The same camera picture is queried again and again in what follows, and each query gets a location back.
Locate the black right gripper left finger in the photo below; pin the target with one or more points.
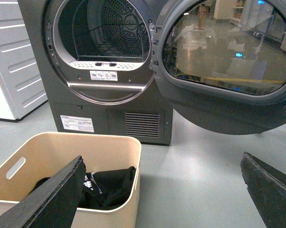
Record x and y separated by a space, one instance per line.
51 205

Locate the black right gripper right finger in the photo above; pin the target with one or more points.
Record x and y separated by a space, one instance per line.
267 189

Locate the beige plastic laundry hamper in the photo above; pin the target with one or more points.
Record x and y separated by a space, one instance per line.
44 154

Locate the black printed garment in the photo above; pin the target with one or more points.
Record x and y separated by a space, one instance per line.
107 190

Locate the white washing machine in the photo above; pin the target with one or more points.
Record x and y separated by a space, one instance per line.
21 86

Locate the grey round dryer door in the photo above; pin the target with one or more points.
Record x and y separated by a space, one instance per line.
226 78

